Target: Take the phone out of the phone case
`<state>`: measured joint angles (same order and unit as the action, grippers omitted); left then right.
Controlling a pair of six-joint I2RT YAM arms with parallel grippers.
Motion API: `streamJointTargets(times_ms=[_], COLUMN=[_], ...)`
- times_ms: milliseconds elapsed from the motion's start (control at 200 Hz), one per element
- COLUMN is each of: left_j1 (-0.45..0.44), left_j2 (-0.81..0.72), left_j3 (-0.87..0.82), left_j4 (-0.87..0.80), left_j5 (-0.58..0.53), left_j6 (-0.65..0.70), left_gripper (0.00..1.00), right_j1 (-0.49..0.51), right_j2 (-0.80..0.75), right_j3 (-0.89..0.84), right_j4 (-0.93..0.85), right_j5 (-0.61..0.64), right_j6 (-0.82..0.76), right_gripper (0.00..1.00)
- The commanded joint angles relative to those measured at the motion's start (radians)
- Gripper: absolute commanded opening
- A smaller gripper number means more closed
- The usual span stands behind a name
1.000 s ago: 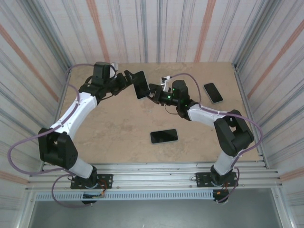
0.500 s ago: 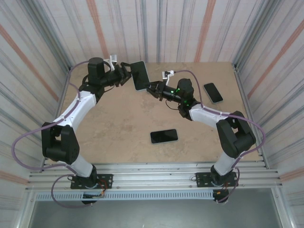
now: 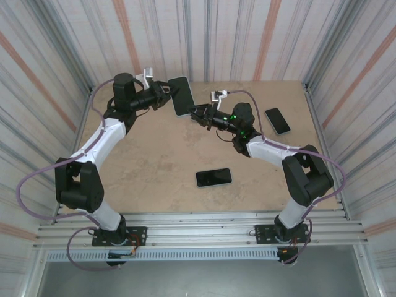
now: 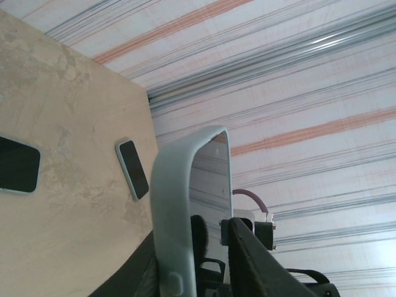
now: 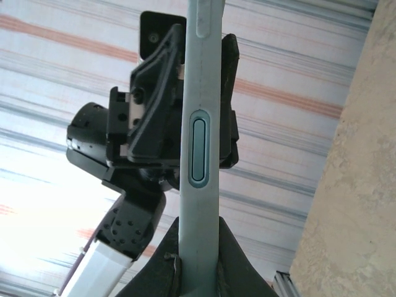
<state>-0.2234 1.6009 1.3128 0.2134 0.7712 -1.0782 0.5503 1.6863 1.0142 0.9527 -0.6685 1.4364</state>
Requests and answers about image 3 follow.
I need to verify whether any light blue phone case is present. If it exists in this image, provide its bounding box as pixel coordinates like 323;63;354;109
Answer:
167;75;196;118

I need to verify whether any black phone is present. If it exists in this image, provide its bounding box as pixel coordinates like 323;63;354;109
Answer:
195;167;233;189
264;107;292;136

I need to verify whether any narrow aluminium side profile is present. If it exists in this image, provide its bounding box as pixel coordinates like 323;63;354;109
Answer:
51;86;95;225

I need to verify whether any wide aluminium side profile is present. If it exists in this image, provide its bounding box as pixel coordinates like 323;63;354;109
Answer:
304;82;353;221

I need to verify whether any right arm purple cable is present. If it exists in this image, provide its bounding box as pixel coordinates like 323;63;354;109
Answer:
226;89;346;266

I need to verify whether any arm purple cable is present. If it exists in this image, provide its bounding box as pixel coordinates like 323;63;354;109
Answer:
226;89;346;266
15;79;137;272

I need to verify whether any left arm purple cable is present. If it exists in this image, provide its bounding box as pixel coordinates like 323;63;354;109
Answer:
15;79;137;272

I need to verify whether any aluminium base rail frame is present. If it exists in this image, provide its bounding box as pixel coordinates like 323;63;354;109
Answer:
32;211;369;249

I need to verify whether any grey slotted cable duct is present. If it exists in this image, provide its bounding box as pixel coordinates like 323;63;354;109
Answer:
46;249;279;262

